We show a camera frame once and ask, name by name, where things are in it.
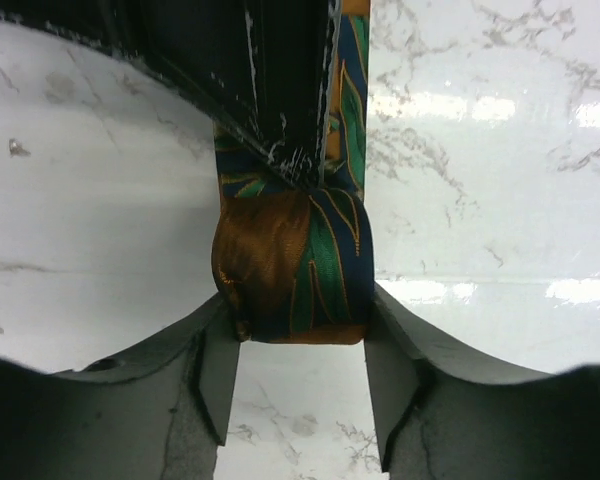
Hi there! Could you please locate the floral brown green tie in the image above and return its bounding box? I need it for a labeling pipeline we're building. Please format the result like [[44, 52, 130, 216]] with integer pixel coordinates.
[[211, 1, 374, 345]]

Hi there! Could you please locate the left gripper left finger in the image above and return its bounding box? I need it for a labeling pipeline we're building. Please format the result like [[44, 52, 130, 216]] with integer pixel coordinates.
[[0, 296, 240, 479]]

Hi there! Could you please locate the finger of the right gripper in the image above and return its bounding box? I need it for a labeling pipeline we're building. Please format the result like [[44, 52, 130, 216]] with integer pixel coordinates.
[[0, 0, 341, 188]]

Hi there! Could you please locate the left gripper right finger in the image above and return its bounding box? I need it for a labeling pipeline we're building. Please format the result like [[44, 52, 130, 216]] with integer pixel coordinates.
[[364, 289, 600, 479]]

